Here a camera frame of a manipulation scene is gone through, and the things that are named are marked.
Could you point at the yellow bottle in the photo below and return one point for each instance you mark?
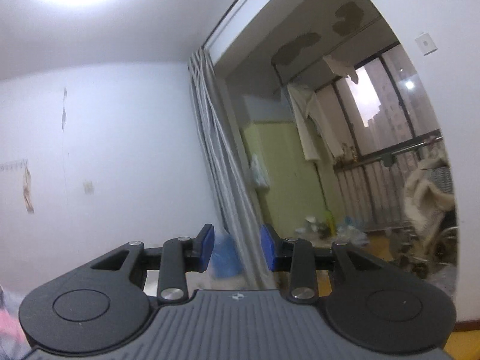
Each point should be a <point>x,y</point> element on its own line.
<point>330,225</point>

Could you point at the small white hanging cloth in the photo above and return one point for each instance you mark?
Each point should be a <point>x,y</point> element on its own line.
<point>345,69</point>

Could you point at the cluttered folding table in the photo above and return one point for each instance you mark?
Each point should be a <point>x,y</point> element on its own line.
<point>318,240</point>

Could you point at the white wall switch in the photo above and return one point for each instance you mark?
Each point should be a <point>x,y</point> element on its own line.
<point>426,44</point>

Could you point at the wheelchair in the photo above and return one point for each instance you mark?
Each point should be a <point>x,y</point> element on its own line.
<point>414,258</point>

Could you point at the balcony window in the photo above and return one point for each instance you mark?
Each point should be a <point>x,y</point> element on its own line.
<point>390,101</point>

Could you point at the hanging white garment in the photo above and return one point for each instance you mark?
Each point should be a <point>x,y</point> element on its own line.
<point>307,127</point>

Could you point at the hanging white plastic bag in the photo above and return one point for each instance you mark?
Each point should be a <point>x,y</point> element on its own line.
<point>259,174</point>

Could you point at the metal balcony railing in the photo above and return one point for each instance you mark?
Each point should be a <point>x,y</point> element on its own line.
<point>405,150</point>

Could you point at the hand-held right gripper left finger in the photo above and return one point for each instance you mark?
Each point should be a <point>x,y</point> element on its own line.
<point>205,249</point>

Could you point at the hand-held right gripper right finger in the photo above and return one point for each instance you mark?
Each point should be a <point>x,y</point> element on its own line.
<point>268,249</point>

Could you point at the grey striped curtain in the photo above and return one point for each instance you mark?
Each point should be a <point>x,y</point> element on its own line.
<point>217,157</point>

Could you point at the striped balcony curtain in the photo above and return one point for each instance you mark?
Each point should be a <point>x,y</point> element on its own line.
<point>356,195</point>

